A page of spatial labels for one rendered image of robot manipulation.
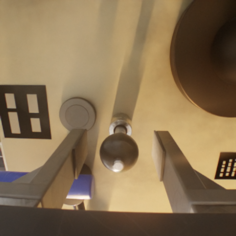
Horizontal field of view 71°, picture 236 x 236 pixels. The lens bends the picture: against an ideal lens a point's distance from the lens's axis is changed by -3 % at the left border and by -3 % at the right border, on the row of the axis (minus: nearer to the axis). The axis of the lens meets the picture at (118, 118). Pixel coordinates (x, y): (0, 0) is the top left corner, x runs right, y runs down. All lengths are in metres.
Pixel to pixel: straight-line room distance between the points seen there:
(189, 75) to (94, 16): 0.12
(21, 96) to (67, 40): 0.09
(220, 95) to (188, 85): 0.04
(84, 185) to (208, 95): 0.16
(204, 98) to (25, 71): 0.21
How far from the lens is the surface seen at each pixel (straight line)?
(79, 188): 0.19
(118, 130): 0.18
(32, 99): 0.24
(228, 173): 0.29
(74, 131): 0.16
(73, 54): 0.21
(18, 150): 0.28
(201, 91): 0.21
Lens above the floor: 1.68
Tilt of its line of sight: 2 degrees up
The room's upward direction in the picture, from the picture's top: 89 degrees counter-clockwise
